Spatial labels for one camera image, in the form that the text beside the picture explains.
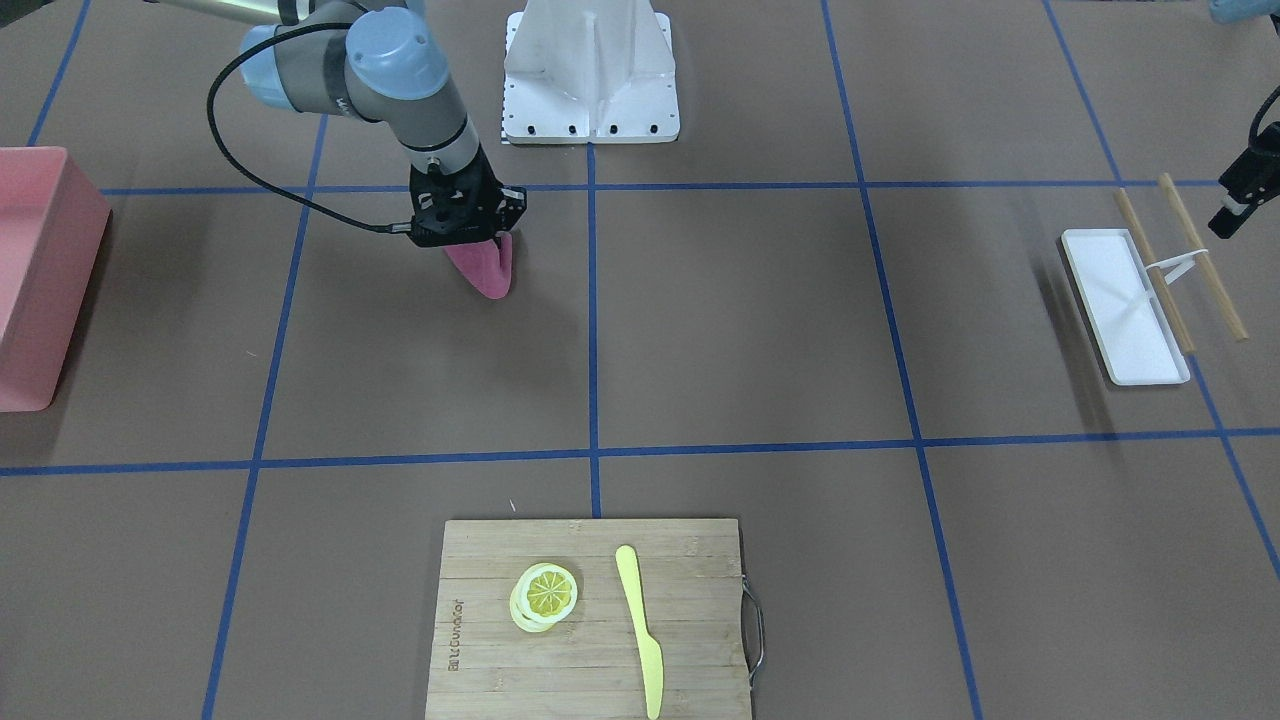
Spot yellow plastic knife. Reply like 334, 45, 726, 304
614, 544, 666, 719

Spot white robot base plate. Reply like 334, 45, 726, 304
500, 1, 681, 145

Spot yellow lemon slices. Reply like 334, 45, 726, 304
508, 562, 579, 634

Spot bamboo cutting board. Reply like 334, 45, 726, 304
424, 518, 754, 719

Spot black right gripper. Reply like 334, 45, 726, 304
407, 150, 529, 249

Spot wooden towel rack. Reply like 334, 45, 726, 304
1114, 173, 1251, 357

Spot pink towel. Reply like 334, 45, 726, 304
444, 231, 515, 300

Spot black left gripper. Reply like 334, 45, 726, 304
1208, 146, 1279, 240

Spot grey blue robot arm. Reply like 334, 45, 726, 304
145, 1, 1277, 250

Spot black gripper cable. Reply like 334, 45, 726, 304
206, 22, 413, 237

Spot white rectangular tray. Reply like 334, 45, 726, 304
1060, 228, 1190, 387

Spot pink plastic bin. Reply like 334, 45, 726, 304
1, 147, 111, 413

